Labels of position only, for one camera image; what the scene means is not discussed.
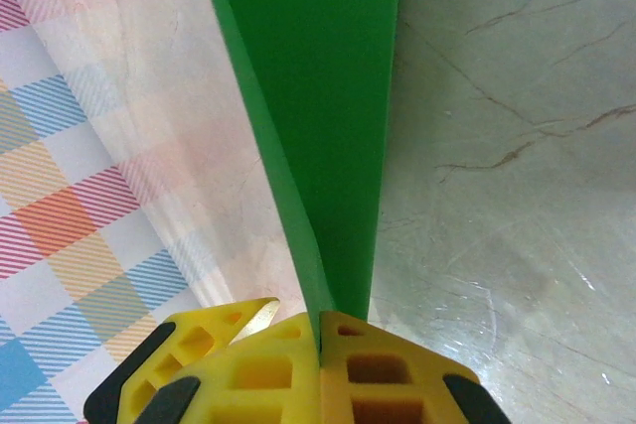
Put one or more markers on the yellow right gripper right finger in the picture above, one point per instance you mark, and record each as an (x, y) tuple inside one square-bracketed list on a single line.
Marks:
[(387, 379)]

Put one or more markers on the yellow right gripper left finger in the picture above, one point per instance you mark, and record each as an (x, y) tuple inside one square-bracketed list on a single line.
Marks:
[(268, 374)]

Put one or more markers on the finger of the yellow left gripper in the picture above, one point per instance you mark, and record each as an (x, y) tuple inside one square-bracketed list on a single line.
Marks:
[(189, 339)]

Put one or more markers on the green paper sheet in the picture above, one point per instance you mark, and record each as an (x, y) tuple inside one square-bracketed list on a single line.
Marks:
[(318, 96)]

